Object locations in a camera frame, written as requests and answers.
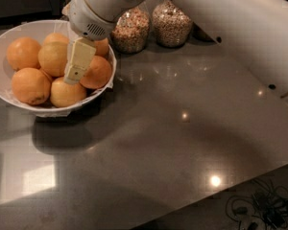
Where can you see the glass jar colourful cereal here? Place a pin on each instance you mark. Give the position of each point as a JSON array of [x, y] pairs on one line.
[[131, 31]]

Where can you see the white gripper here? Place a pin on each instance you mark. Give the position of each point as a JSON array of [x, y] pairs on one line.
[[90, 19]]

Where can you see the glass jar brown cereal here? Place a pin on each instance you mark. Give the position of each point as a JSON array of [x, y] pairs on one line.
[[200, 34]]

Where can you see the white bowl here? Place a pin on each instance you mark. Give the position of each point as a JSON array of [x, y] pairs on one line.
[[38, 30]]

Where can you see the orange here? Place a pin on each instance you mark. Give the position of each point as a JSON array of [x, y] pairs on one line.
[[52, 58], [64, 94], [55, 37], [23, 53], [101, 47], [98, 73], [31, 86]]

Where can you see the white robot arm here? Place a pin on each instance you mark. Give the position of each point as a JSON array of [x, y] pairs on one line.
[[253, 31]]

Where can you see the glass jar pale cereal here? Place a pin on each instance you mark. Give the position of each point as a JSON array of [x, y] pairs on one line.
[[171, 25]]

